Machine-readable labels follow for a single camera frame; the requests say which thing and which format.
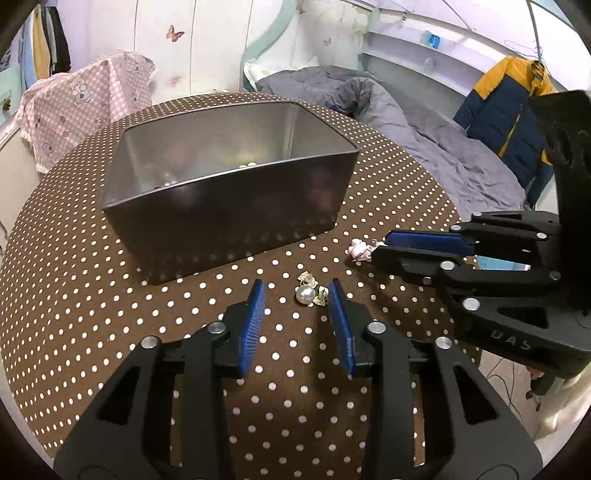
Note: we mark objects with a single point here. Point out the mint green bed headboard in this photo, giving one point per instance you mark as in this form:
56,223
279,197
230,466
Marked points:
272,32

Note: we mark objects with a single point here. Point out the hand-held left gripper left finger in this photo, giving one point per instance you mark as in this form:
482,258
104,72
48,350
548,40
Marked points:
251,332

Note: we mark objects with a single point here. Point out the white cabinet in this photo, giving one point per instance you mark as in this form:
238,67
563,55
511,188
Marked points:
14,184

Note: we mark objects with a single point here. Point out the white pearl beads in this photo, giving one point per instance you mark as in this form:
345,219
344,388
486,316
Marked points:
251,165

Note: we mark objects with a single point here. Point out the hanging dark garment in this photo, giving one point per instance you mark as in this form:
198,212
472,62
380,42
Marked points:
60,41

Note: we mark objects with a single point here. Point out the yellow and navy jacket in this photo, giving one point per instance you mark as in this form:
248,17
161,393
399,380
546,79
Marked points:
503,115

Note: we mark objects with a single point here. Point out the brown polka-dot tablecloth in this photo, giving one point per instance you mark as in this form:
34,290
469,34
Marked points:
92,314

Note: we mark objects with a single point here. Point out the hanging yellow garment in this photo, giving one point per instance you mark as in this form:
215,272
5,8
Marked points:
40,46

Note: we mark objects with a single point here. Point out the butterfly wall sticker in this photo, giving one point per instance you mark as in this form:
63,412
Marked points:
174,33
175,79

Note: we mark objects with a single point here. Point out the small blue container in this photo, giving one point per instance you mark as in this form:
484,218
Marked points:
433,39

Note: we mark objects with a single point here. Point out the grey duvet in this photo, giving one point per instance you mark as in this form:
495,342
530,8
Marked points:
406,124

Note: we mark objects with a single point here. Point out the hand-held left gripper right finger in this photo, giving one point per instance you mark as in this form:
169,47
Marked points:
341,327

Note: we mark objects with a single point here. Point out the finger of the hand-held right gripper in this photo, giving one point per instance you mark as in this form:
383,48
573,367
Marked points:
489,286
425,242

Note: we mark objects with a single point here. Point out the mint green drawer unit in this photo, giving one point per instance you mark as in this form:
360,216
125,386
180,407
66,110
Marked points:
9,83

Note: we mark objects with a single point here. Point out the white wall shelf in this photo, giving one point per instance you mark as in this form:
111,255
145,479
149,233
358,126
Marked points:
429,60

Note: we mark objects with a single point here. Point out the pink patterned cloth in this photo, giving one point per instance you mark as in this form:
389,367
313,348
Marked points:
78,101

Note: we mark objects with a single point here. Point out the grey metal tin box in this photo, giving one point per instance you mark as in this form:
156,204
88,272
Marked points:
231,217

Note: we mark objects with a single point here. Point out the pearl and gold leaf earring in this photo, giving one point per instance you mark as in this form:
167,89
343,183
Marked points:
304,294

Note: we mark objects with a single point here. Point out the pink flower hair ornament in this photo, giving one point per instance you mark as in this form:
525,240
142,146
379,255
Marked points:
359,249

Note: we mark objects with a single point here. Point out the round drawer knob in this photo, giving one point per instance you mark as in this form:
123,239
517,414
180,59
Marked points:
5,104

